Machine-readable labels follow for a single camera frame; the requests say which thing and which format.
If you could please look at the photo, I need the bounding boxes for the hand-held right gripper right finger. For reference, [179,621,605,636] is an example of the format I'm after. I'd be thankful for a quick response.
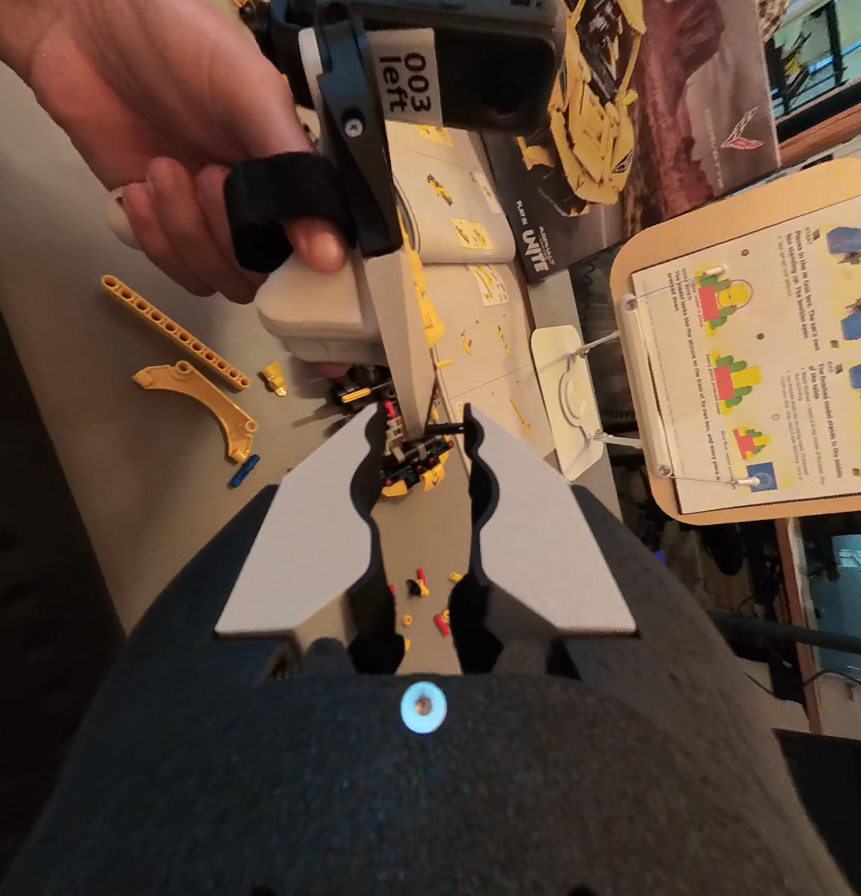
[448,402,638,673]

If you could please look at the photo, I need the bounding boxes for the scattered small toy pieces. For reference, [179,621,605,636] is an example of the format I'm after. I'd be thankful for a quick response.
[388,567,466,652]

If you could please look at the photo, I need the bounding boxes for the printed instruction sheet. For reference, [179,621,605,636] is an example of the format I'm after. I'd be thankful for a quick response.
[630,203,861,515]

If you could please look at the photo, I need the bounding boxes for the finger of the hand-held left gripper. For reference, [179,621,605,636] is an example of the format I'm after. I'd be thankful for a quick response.
[360,247,440,441]

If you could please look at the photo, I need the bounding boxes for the toy car set box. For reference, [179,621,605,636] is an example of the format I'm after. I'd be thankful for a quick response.
[483,0,782,284]

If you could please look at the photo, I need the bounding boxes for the building instruction booklet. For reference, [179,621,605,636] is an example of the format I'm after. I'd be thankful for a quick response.
[385,119,565,463]

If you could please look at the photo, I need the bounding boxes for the yellow curved arch piece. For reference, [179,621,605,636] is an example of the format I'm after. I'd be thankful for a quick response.
[131,360,258,463]

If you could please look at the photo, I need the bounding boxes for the yellow black toy car model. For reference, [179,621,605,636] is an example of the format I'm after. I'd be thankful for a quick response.
[331,206,468,499]

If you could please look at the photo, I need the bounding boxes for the grey desk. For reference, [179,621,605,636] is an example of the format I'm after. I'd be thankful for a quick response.
[0,45,624,676]

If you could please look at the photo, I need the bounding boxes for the person's left hand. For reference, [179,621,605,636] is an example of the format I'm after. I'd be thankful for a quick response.
[0,0,353,380]

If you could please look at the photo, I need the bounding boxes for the long yellow holed beam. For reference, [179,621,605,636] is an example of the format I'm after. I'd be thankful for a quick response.
[100,274,251,391]

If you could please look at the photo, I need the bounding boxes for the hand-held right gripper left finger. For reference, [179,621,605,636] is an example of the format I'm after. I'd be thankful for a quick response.
[215,405,407,673]

